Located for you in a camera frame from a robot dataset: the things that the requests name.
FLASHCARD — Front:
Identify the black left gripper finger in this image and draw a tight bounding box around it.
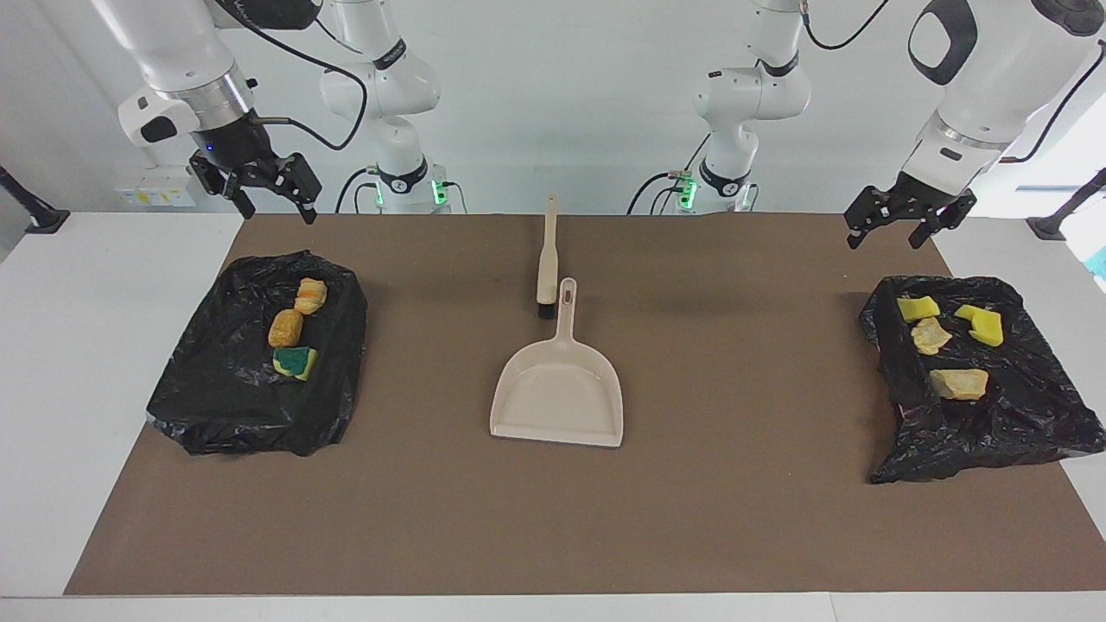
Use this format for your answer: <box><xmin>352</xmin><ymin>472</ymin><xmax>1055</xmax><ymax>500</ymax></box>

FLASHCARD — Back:
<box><xmin>907</xmin><ymin>192</ymin><xmax>978</xmax><ymax>250</ymax></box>
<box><xmin>844</xmin><ymin>185</ymin><xmax>899</xmax><ymax>251</ymax></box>

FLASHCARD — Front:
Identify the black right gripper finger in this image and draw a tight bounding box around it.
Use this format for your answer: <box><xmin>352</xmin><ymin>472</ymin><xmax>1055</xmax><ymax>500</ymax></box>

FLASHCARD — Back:
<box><xmin>189</xmin><ymin>154</ymin><xmax>257</xmax><ymax>220</ymax></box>
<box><xmin>276</xmin><ymin>153</ymin><xmax>323</xmax><ymax>225</ymax></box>

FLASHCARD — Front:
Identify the yellow green sponge piece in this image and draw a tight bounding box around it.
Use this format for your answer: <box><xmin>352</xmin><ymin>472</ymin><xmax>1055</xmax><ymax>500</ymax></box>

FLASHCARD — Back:
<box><xmin>954</xmin><ymin>304</ymin><xmax>1005</xmax><ymax>348</ymax></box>
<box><xmin>273</xmin><ymin>346</ymin><xmax>319</xmax><ymax>382</ymax></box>

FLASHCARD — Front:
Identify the brown toy bread roll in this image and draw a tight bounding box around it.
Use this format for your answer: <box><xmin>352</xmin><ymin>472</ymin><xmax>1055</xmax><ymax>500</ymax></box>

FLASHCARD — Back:
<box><xmin>268</xmin><ymin>309</ymin><xmax>305</xmax><ymax>348</ymax></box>

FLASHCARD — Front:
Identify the beige hand brush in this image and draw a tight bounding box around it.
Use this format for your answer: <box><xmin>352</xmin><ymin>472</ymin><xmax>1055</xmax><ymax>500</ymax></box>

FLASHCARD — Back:
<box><xmin>537</xmin><ymin>195</ymin><xmax>559</xmax><ymax>321</ymax></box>

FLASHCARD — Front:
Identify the beige plastic dustpan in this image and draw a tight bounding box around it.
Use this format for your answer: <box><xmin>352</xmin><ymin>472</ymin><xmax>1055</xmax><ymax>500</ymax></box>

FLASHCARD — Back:
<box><xmin>490</xmin><ymin>277</ymin><xmax>624</xmax><ymax>448</ymax></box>

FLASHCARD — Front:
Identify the black bag lined bin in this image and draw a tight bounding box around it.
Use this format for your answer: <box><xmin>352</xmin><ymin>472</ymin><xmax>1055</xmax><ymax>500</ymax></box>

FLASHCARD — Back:
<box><xmin>859</xmin><ymin>275</ymin><xmax>1106</xmax><ymax>485</ymax></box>
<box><xmin>145</xmin><ymin>251</ymin><xmax>368</xmax><ymax>457</ymax></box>

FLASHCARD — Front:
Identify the brown table mat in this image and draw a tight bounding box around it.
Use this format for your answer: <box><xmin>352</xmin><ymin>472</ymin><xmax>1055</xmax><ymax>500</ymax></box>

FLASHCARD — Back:
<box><xmin>65</xmin><ymin>213</ymin><xmax>1106</xmax><ymax>595</ymax></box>

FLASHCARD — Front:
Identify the black right base cable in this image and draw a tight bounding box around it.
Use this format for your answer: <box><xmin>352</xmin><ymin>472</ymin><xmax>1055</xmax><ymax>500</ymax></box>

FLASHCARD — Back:
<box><xmin>335</xmin><ymin>167</ymin><xmax>381</xmax><ymax>214</ymax></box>

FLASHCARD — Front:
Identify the black base cable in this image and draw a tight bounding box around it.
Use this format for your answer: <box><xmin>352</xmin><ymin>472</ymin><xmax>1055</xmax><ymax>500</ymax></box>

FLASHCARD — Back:
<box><xmin>628</xmin><ymin>171</ymin><xmax>692</xmax><ymax>215</ymax></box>
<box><xmin>335</xmin><ymin>167</ymin><xmax>381</xmax><ymax>214</ymax></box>

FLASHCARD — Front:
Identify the white wall socket box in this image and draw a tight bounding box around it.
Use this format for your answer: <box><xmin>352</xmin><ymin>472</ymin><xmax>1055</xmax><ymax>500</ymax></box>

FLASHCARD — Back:
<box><xmin>114</xmin><ymin>166</ymin><xmax>207</xmax><ymax>208</ymax></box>

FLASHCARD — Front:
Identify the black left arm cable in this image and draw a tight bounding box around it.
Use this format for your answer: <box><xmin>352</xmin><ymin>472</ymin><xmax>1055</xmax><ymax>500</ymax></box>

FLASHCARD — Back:
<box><xmin>802</xmin><ymin>0</ymin><xmax>1106</xmax><ymax>165</ymax></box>

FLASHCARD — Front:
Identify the black left base cable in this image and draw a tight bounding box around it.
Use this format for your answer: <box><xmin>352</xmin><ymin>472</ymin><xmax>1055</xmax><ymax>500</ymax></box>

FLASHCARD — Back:
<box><xmin>628</xmin><ymin>171</ymin><xmax>692</xmax><ymax>215</ymax></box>

